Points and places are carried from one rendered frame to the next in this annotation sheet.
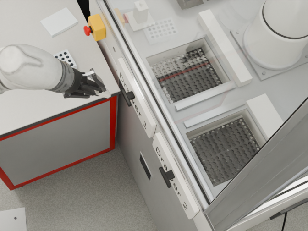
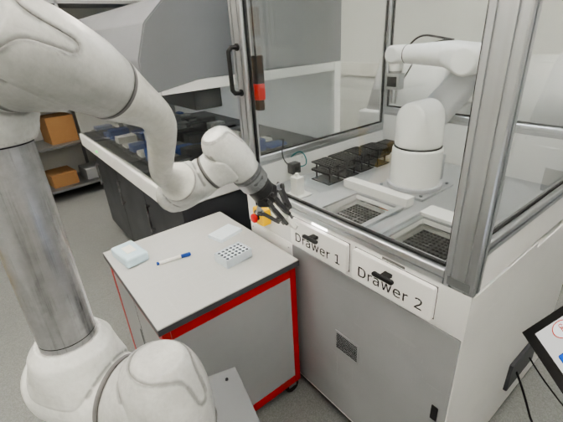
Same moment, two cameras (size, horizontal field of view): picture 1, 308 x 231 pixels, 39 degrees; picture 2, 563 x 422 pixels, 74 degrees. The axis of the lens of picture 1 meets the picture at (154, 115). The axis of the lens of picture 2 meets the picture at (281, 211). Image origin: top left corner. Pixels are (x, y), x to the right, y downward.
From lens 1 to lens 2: 85 cm
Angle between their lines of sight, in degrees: 39
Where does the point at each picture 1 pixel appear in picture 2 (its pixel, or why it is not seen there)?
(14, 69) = (220, 136)
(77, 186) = not seen: outside the picture
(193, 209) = (430, 289)
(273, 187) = (513, 76)
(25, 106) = (210, 288)
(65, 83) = (261, 174)
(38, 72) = (240, 143)
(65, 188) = not seen: outside the picture
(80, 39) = (247, 239)
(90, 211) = not seen: outside the picture
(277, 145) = (493, 28)
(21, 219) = (235, 378)
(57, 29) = (225, 235)
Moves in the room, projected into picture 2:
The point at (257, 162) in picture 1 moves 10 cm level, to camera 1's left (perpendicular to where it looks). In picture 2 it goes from (482, 79) to (432, 81)
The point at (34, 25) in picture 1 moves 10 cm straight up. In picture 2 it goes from (203, 239) to (199, 219)
